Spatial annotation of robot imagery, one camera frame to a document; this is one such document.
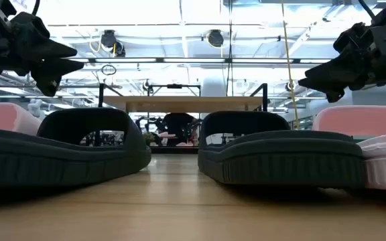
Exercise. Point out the wooden shelf with black legs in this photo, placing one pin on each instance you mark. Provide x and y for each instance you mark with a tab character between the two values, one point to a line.
179	103

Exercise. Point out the pink rubber slide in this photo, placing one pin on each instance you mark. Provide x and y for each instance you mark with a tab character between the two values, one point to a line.
360	120
2	117

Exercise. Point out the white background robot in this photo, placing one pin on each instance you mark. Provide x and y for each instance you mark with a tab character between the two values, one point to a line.
35	107

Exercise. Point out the person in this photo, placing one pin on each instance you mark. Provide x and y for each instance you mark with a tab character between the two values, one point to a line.
179	125

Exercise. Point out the black rubber slide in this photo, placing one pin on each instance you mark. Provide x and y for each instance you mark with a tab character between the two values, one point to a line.
280	160
62	160

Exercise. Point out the black metal table frame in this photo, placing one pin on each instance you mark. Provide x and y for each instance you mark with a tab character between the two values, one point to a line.
174	150

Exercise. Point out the small background plant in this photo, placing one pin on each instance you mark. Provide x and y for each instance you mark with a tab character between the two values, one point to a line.
148	138

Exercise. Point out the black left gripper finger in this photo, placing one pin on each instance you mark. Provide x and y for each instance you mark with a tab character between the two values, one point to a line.
50	73
35	40

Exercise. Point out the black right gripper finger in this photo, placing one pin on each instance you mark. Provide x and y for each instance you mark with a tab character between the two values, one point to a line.
337	85
355	47

